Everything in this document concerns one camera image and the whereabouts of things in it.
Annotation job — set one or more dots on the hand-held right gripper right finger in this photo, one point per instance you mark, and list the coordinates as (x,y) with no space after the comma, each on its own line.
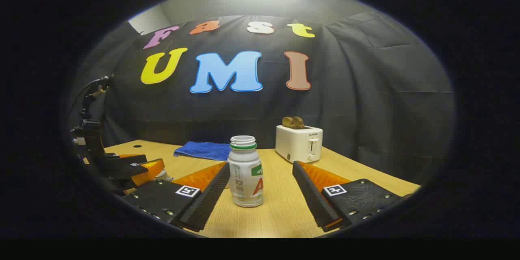
(310,195)

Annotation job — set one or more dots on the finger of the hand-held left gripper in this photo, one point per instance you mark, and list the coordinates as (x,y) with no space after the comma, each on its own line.
(122,160)
(130,172)

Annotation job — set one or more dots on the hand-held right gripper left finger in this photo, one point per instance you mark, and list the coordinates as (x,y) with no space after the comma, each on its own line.
(211,199)

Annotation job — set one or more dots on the white water bottle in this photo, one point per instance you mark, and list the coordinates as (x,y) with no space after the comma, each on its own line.
(245,170)

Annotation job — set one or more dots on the blue folded towel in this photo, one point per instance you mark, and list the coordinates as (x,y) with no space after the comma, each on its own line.
(203,150)

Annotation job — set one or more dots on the white toaster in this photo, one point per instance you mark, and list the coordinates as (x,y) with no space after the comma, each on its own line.
(296,144)

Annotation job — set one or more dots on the brown toast slice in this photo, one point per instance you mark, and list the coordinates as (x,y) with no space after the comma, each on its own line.
(292,122)

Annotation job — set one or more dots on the black backdrop cloth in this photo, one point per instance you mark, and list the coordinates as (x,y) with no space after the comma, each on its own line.
(357,101)

